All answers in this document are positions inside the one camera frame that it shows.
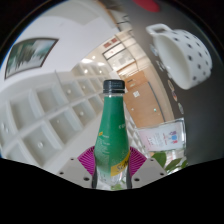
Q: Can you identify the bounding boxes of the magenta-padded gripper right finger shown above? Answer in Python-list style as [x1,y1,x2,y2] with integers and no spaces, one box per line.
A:
[124,145,168,190]

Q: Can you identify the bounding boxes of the recessed ceiling lights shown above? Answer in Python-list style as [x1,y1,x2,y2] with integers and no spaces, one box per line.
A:
[1,59,108,149]

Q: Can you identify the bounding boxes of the green drink bottle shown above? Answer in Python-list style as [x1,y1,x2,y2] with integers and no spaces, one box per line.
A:
[92,79,132,191]

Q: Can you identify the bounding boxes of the green leafy potted plant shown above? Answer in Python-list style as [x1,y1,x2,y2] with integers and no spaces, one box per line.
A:
[151,150,189,174]

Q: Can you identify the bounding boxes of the framed landscape picture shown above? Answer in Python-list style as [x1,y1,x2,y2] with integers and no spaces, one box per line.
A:
[3,37,60,80]

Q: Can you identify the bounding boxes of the white polka-dot mug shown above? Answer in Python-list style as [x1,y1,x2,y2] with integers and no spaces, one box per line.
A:
[145,23,214,90]

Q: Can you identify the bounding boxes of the clear acrylic sign holder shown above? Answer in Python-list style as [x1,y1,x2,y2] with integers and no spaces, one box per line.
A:
[135,117,186,154]

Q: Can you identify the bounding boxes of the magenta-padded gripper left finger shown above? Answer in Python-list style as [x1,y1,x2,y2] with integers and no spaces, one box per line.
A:
[55,146,99,190]

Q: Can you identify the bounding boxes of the flat round red coaster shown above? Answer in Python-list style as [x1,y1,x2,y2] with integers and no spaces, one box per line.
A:
[131,0,161,14]

